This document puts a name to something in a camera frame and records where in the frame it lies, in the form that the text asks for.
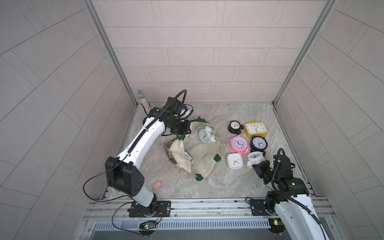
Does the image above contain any beige canvas tote bag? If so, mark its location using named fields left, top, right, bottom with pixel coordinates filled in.
left=164, top=118, right=224, bottom=181

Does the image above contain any black and white alarm clock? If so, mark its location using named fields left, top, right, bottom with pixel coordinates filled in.
left=250, top=136, right=268, bottom=156

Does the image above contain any white square alarm clock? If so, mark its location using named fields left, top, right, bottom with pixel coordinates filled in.
left=227, top=153, right=244, bottom=170

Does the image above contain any pink alarm clock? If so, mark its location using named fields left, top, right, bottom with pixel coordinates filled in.
left=229, top=136, right=250, bottom=156

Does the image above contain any yellow square alarm clock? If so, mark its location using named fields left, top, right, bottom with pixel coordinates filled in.
left=245, top=122, right=269, bottom=139

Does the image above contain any black twin-bell alarm clock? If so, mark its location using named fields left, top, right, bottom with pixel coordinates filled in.
left=228, top=121, right=244, bottom=135

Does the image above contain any small white alarm clock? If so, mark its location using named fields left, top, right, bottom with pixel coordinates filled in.
left=247, top=152, right=265, bottom=168

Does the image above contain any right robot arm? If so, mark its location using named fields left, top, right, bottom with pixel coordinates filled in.
left=247, top=148, right=329, bottom=240

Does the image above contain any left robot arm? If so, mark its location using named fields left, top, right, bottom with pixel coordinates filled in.
left=105, top=104, right=194, bottom=217

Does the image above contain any white twin-bell alarm clock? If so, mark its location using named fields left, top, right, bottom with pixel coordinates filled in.
left=199, top=126, right=218, bottom=144

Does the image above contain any right controller board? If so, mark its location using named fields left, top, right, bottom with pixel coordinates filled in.
left=269, top=219, right=286, bottom=234

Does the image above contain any controller board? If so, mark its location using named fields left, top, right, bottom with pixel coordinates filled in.
left=269, top=219, right=286, bottom=234
left=139, top=221, right=157, bottom=231

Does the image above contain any pink eraser piece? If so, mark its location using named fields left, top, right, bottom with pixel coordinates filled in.
left=153, top=181, right=162, bottom=191

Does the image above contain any left controller board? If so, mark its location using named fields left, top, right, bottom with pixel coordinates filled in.
left=139, top=221, right=157, bottom=231

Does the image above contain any left metal corner profile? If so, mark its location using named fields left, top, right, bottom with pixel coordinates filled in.
left=83, top=0, right=138, bottom=107

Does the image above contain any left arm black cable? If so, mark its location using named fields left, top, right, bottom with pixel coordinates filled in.
left=82, top=167, right=160, bottom=235

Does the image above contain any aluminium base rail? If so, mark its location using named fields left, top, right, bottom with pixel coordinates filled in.
left=72, top=197, right=345, bottom=240

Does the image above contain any metal corner wall profile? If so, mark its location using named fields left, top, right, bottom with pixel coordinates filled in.
left=273, top=0, right=338, bottom=106

